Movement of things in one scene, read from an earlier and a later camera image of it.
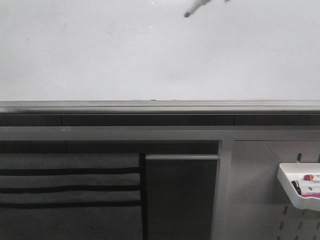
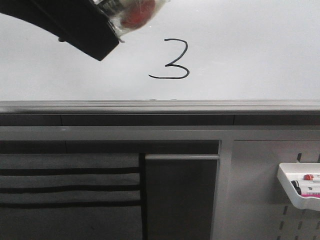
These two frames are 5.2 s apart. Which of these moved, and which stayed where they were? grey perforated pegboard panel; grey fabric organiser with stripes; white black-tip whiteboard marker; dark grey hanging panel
Moved: white black-tip whiteboard marker
Stayed: grey fabric organiser with stripes; grey perforated pegboard panel; dark grey hanging panel
